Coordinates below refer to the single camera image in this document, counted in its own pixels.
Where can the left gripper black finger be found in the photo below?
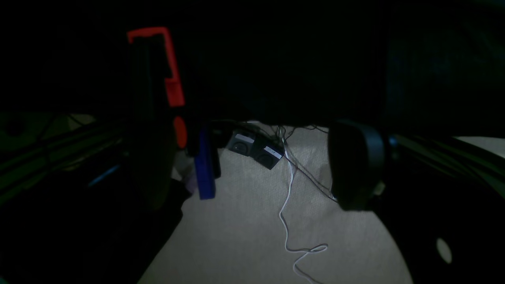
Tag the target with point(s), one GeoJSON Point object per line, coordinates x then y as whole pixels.
{"type": "Point", "coordinates": [360, 157]}

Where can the black table cloth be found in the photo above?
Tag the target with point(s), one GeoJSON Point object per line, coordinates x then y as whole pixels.
{"type": "Point", "coordinates": [425, 67]}

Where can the black power adapter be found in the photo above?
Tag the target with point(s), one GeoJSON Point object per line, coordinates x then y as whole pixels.
{"type": "Point", "coordinates": [257, 146]}

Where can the orange black clamp right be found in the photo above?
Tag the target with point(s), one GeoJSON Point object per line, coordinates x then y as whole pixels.
{"type": "Point", "coordinates": [157, 93]}

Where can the blue clamp handle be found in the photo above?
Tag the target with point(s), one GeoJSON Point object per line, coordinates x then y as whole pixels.
{"type": "Point", "coordinates": [204, 167]}

